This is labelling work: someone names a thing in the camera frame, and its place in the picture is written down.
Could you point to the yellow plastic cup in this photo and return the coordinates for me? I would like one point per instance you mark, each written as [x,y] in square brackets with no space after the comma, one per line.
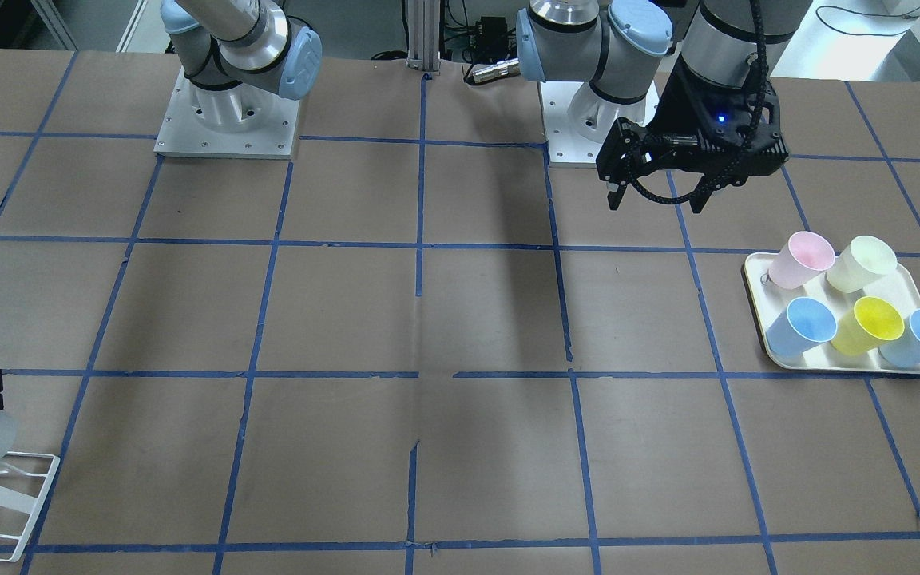
[869,324]

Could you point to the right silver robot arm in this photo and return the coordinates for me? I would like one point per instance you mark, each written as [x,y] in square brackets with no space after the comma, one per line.
[246,43]

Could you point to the pink plastic cup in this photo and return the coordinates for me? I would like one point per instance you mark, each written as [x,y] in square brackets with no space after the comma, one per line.
[805,256]

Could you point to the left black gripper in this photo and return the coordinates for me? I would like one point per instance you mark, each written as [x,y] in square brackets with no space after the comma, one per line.
[682,108]

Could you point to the aluminium frame post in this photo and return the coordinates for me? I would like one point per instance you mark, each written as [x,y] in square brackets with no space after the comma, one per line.
[423,33]

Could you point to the pale green plastic cup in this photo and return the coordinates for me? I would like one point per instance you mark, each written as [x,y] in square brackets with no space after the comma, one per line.
[865,260]

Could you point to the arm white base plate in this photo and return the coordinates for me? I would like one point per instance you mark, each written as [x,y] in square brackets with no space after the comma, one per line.
[244,122]
[577,121]

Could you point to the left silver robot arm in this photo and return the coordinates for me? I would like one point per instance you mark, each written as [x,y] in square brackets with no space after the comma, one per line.
[619,48]

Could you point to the black electronics box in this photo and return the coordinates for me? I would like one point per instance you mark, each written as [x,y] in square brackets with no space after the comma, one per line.
[490,40]

